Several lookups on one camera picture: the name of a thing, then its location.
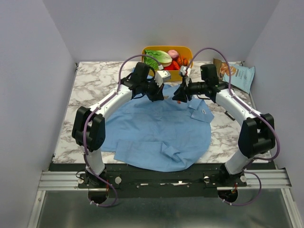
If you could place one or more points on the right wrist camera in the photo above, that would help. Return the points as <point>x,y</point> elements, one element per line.
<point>184,72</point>

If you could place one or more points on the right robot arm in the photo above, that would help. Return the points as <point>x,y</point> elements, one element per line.
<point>257,134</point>

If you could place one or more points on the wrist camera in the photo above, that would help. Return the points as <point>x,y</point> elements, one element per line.
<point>184,72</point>
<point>162,76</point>

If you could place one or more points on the blue shirt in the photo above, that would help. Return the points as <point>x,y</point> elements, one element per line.
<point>160,136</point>

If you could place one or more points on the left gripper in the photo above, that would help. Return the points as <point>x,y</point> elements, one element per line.
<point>158,94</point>

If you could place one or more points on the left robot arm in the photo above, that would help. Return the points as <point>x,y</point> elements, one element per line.
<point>89,124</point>

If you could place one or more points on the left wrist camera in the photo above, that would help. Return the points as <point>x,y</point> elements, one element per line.
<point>162,76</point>

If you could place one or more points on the yellow plastic basket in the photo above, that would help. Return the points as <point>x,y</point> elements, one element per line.
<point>184,51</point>

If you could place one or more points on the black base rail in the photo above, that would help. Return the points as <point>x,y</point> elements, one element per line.
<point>199,180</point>

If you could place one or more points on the red onion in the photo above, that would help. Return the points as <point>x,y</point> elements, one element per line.
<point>173,54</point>

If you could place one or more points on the green lettuce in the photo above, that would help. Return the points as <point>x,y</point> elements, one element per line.
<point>156,59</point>

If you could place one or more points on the blue chip bag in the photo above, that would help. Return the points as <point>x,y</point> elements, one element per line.
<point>242,77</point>

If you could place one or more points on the orange carrots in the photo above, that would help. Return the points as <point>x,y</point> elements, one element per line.
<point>182,61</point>

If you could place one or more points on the red pepper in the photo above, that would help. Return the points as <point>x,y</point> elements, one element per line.
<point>173,66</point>

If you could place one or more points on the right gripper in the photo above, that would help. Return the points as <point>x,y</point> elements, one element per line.
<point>185,89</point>

